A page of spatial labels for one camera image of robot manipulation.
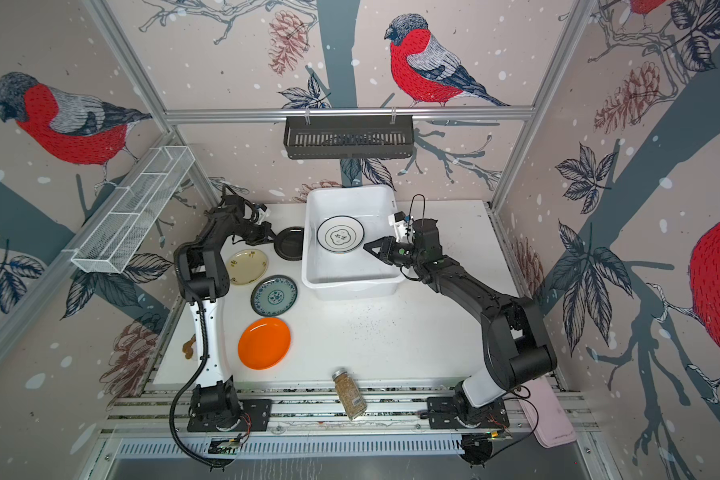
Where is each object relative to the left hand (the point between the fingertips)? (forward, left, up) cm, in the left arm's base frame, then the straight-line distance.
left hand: (275, 236), depth 106 cm
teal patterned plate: (-22, -3, -4) cm, 22 cm away
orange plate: (-37, -3, -5) cm, 37 cm away
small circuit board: (-61, +2, -7) cm, 62 cm away
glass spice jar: (-52, -29, 0) cm, 59 cm away
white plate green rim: (+3, -24, -2) cm, 24 cm away
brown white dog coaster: (-38, +19, -5) cm, 43 cm away
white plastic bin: (-14, -29, -4) cm, 33 cm away
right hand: (-19, -33, +16) cm, 41 cm away
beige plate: (-10, +9, -5) cm, 14 cm away
